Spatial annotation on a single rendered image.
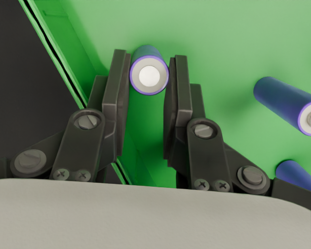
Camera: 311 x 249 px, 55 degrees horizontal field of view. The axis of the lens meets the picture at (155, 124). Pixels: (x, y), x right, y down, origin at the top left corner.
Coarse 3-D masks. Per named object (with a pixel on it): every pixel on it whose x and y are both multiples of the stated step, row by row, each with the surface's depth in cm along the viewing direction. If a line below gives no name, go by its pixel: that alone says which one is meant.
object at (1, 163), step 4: (0, 160) 9; (4, 160) 9; (8, 160) 10; (0, 164) 9; (4, 164) 9; (8, 164) 10; (0, 168) 9; (4, 168) 9; (8, 168) 9; (0, 172) 9; (4, 172) 9; (8, 172) 9; (0, 176) 9; (4, 176) 9; (8, 176) 9; (12, 176) 9
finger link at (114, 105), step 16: (112, 64) 12; (128, 64) 12; (96, 80) 13; (112, 80) 11; (128, 80) 13; (96, 96) 12; (112, 96) 11; (128, 96) 14; (112, 112) 11; (112, 128) 11; (48, 144) 10; (112, 144) 11; (16, 160) 9; (32, 160) 9; (48, 160) 9; (112, 160) 11; (16, 176) 9; (32, 176) 9; (48, 176) 9
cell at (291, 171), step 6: (288, 162) 21; (294, 162) 21; (282, 168) 21; (288, 168) 21; (294, 168) 20; (300, 168) 20; (276, 174) 22; (282, 174) 21; (288, 174) 20; (294, 174) 20; (300, 174) 19; (306, 174) 19; (288, 180) 20; (294, 180) 19; (300, 180) 19; (306, 180) 19; (300, 186) 19; (306, 186) 18
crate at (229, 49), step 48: (48, 0) 16; (96, 0) 18; (144, 0) 18; (192, 0) 18; (240, 0) 18; (288, 0) 18; (48, 48) 14; (96, 48) 19; (192, 48) 19; (240, 48) 19; (288, 48) 19; (144, 96) 20; (240, 96) 20; (144, 144) 21; (240, 144) 21; (288, 144) 21
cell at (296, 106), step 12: (264, 84) 19; (276, 84) 18; (288, 84) 17; (264, 96) 18; (276, 96) 16; (288, 96) 15; (300, 96) 15; (276, 108) 16; (288, 108) 15; (300, 108) 14; (288, 120) 15; (300, 120) 14
